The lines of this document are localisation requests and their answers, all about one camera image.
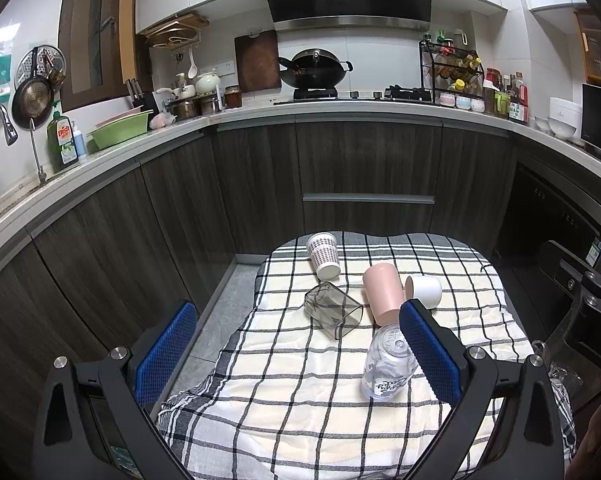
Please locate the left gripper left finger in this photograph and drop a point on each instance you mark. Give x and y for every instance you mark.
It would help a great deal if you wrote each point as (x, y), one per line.
(97, 420)

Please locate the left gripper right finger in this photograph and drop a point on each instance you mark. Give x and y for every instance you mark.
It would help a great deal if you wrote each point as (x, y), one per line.
(526, 442)

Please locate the clear plastic measuring bottle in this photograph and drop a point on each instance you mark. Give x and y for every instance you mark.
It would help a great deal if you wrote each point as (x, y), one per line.
(390, 363)

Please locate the white plastic cup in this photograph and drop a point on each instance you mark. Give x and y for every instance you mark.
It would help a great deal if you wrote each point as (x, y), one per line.
(426, 288)

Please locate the pink plastic cup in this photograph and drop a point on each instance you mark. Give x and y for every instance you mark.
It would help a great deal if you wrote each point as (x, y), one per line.
(384, 292)

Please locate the grey transparent square cup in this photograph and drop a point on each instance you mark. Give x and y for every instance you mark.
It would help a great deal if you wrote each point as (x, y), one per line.
(333, 310)

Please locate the white red patterned paper cup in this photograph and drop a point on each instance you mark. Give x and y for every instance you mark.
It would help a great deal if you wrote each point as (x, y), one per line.
(322, 251)

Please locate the dark wood base cabinets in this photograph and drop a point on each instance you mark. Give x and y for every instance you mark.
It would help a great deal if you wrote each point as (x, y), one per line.
(93, 258)

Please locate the black white checked cloth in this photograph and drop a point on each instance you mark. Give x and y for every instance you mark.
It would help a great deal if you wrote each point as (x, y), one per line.
(284, 399)

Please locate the white rice cooker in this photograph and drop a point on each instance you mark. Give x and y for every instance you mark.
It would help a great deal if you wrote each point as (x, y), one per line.
(565, 119)

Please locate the green dish soap bottle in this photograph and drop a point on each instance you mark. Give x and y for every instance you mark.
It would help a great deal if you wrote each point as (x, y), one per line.
(60, 142)

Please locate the green plastic basin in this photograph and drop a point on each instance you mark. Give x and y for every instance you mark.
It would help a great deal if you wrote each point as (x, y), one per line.
(121, 130)

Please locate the black spice rack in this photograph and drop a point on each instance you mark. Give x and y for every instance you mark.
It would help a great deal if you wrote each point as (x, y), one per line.
(446, 68)

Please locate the black gas stove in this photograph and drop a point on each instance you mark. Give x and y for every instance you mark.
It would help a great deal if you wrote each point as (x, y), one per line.
(393, 93)

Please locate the hanging frying pan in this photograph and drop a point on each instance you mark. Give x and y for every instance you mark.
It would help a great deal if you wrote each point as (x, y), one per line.
(32, 102)

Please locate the white ceramic teapot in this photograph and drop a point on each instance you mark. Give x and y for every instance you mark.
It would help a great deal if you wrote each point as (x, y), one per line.
(207, 83)

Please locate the black wok on stove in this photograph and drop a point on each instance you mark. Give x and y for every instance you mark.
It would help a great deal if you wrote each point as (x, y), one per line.
(314, 69)

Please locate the brown wooden cutting board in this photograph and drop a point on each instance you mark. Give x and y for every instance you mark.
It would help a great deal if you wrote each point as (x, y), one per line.
(257, 62)

